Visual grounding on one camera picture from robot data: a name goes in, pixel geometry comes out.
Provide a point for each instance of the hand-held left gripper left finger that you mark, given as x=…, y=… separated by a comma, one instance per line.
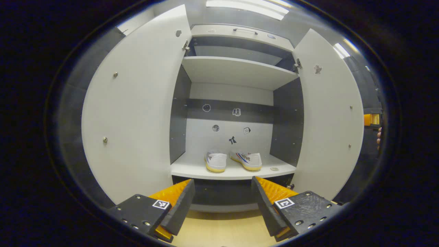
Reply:
x=180, y=209

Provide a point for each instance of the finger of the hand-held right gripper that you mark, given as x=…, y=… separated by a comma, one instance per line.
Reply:
x=370, y=119

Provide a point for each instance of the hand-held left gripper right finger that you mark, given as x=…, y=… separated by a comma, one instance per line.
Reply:
x=265, y=209

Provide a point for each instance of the grey shoe cabinet door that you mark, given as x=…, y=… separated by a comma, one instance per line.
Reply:
x=137, y=103
x=329, y=113

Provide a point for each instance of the white striped canvas shoe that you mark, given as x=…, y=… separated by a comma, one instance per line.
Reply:
x=216, y=161
x=250, y=160

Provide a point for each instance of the grey shoe cabinet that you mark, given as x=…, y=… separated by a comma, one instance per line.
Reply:
x=236, y=72

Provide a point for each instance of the black backdrop cloth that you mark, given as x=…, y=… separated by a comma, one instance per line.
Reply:
x=363, y=85
x=72, y=103

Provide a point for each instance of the small ceiling light panel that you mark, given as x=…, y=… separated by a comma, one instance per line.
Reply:
x=341, y=50

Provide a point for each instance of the large ceiling light panel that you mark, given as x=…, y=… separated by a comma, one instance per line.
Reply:
x=247, y=8

